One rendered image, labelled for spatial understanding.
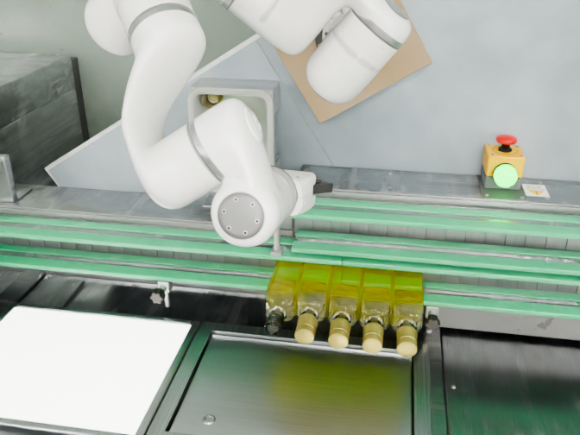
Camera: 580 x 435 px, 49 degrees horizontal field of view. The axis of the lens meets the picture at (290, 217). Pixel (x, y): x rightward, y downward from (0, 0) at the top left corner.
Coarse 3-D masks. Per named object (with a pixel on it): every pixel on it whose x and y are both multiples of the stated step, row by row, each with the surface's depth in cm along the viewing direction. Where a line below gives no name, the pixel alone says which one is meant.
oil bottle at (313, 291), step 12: (312, 264) 124; (324, 264) 124; (312, 276) 120; (324, 276) 120; (300, 288) 116; (312, 288) 116; (324, 288) 116; (300, 300) 114; (312, 300) 113; (324, 300) 114; (300, 312) 114; (324, 312) 114
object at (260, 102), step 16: (192, 96) 126; (224, 96) 132; (240, 96) 132; (256, 96) 124; (192, 112) 127; (256, 112) 133; (272, 112) 125; (272, 128) 126; (272, 144) 128; (272, 160) 129
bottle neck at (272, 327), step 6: (276, 306) 114; (270, 312) 113; (276, 312) 112; (282, 312) 113; (270, 318) 111; (276, 318) 111; (282, 318) 112; (270, 324) 110; (276, 324) 110; (282, 324) 112; (270, 330) 111; (276, 330) 111
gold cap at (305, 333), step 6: (300, 318) 110; (306, 318) 109; (312, 318) 110; (300, 324) 108; (306, 324) 108; (312, 324) 109; (300, 330) 107; (306, 330) 107; (312, 330) 107; (294, 336) 108; (300, 336) 108; (306, 336) 107; (312, 336) 107; (300, 342) 108; (306, 342) 108
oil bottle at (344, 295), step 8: (336, 272) 121; (344, 272) 121; (352, 272) 121; (360, 272) 122; (336, 280) 119; (344, 280) 119; (352, 280) 119; (360, 280) 119; (336, 288) 116; (344, 288) 116; (352, 288) 116; (360, 288) 117; (336, 296) 114; (344, 296) 114; (352, 296) 114; (360, 296) 118; (328, 304) 114; (336, 304) 113; (344, 304) 112; (352, 304) 112; (328, 312) 114; (352, 312) 112; (328, 320) 115; (352, 320) 113
